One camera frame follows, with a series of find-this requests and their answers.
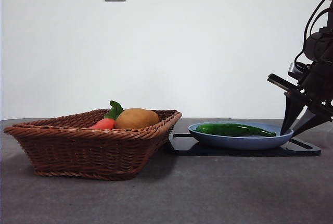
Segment blue round plate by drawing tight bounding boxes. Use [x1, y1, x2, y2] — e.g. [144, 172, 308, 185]
[188, 122, 294, 151]

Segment black rectangular tray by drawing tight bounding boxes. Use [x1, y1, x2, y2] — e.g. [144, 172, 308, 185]
[169, 126, 322, 157]

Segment brown potato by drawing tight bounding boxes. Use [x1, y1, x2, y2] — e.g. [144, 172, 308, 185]
[115, 108, 159, 129]

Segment orange toy carrot green leaves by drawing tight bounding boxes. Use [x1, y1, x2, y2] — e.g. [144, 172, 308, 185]
[91, 100, 124, 130]

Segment brown wicker basket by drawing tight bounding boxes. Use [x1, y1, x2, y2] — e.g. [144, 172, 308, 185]
[3, 109, 183, 181]

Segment pale grey right wrist camera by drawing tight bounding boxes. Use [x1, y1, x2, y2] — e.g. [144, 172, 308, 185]
[287, 62, 305, 79]

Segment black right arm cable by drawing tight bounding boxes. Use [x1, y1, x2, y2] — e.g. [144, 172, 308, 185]
[293, 0, 333, 68]

